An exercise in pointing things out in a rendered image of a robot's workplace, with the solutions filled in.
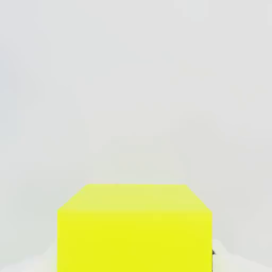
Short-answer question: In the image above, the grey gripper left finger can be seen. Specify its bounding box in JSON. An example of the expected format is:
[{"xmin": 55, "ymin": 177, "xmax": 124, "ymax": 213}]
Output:
[{"xmin": 0, "ymin": 241, "xmax": 58, "ymax": 272}]

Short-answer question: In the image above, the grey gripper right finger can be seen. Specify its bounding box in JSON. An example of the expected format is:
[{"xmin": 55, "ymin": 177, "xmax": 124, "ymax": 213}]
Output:
[{"xmin": 211, "ymin": 239, "xmax": 272, "ymax": 272}]

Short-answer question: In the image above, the small yellow cube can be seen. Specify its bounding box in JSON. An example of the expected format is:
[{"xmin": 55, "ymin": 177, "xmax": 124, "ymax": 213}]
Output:
[{"xmin": 57, "ymin": 183, "xmax": 214, "ymax": 272}]

